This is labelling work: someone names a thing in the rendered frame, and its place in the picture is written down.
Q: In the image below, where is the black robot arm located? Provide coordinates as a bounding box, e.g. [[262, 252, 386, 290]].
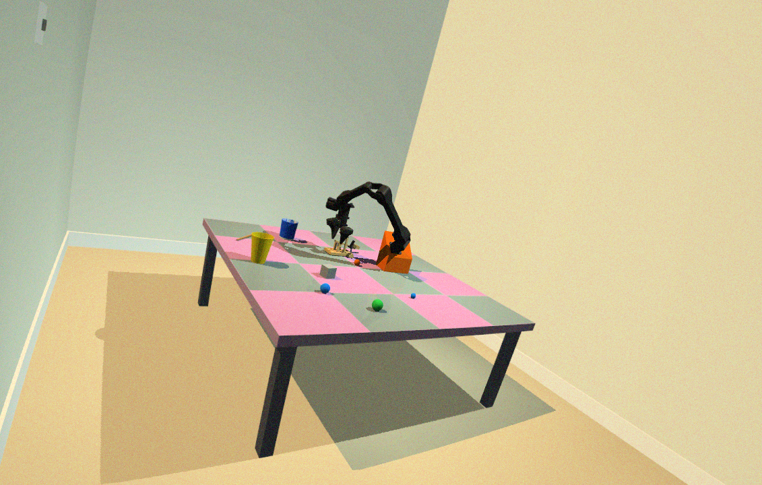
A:
[[325, 181, 411, 255]]

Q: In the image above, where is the yellow cup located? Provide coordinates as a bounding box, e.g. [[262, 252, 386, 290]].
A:
[[251, 232, 274, 264]]

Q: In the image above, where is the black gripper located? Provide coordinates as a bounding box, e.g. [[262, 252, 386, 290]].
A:
[[330, 213, 353, 245]]

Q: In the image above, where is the blue open cylinder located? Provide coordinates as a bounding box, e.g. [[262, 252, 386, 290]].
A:
[[279, 218, 298, 240]]

